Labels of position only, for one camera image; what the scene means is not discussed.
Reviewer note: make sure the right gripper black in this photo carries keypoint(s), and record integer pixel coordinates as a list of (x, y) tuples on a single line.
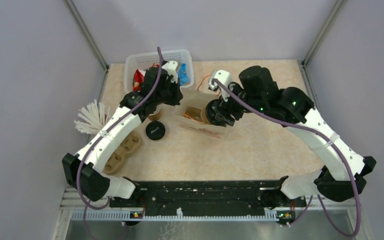
[(222, 107)]

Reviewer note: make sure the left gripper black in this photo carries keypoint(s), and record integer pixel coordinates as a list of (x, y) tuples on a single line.
[(178, 94)]

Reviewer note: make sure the black cup lid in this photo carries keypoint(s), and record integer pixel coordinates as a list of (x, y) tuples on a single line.
[(213, 119)]

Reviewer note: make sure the beige paper bag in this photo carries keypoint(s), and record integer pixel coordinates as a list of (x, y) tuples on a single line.
[(198, 99)]

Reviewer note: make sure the brown paper coffee cup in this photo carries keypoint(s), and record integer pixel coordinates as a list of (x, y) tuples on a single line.
[(206, 115)]

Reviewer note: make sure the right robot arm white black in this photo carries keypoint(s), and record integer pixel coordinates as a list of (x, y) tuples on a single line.
[(342, 176)]

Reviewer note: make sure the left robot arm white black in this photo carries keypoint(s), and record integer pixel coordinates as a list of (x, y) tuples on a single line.
[(84, 169)]

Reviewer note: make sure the blue cloth toy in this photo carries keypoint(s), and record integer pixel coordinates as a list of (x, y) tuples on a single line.
[(182, 75)]

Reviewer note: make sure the stack of paper cups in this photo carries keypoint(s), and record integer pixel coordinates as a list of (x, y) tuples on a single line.
[(156, 115)]

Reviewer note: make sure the red cloth toy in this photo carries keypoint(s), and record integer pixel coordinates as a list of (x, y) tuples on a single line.
[(138, 79)]

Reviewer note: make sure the black lid stack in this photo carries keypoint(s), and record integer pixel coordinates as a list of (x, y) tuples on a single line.
[(155, 130)]

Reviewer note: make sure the white plastic basket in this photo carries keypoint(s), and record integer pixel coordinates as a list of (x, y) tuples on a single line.
[(143, 61)]

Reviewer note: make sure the brown pulp cup carrier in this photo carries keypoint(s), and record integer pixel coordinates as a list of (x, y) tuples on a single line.
[(128, 147)]

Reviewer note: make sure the white wrapped straws bundle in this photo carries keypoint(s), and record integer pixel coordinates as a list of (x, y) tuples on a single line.
[(92, 118)]

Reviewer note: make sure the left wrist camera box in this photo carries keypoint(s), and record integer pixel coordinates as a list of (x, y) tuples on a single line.
[(172, 68)]

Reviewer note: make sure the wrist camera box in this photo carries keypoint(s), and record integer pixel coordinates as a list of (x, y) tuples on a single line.
[(172, 68), (219, 80)]

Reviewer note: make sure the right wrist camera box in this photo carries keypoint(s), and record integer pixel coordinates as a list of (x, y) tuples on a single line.
[(219, 80)]

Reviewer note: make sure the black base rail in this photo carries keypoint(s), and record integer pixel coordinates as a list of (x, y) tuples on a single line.
[(220, 198)]

